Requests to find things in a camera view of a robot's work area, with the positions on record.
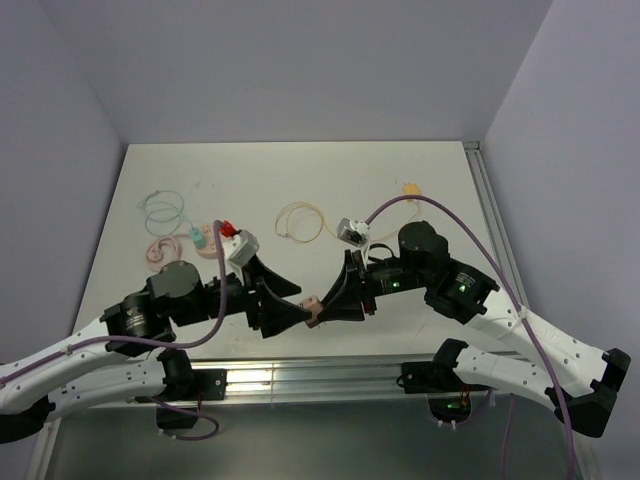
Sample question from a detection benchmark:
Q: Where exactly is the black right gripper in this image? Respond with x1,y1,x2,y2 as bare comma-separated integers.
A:
319,248,430,321

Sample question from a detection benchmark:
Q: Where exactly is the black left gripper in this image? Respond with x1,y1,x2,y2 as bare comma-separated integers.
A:
173,253,312,336

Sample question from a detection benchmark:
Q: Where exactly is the pink plug adapter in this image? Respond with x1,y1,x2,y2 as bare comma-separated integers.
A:
298,295,324,329

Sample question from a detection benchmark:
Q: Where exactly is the yellow charging cable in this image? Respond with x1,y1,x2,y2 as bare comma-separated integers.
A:
274,197,422,245

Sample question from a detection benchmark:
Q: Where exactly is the teal plug adapter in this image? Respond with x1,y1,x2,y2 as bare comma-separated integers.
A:
188,227,207,249

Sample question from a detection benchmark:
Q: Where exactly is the yellow plug adapter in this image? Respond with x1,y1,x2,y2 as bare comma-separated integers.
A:
402,183,422,201

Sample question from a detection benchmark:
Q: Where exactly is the teal charging cable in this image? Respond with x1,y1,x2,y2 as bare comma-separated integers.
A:
136,188,201,236

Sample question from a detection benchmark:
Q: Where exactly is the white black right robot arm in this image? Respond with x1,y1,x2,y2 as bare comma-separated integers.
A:
318,221,631,438

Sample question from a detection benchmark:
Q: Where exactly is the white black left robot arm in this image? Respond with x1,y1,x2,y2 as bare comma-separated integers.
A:
1,258,312,444

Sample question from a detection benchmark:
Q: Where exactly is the pink round power strip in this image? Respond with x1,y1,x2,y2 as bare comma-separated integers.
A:
196,223,218,260

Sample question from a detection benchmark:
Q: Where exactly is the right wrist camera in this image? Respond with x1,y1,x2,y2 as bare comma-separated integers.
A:
336,218,371,270

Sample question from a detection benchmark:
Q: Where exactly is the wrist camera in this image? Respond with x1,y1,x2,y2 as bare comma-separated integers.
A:
336,218,371,270
219,220,260,271

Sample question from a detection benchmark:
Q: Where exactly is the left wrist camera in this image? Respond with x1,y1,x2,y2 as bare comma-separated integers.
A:
219,220,260,271

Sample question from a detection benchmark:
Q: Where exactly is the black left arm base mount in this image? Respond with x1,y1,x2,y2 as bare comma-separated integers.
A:
155,368,228,438

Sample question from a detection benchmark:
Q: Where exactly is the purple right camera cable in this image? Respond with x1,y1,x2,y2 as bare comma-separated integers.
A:
364,195,576,480

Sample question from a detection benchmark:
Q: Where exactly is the pink power strip cord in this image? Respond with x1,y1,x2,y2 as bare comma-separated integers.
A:
143,235,184,271

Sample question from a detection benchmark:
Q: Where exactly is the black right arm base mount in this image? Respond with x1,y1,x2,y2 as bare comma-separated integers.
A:
396,361,494,430

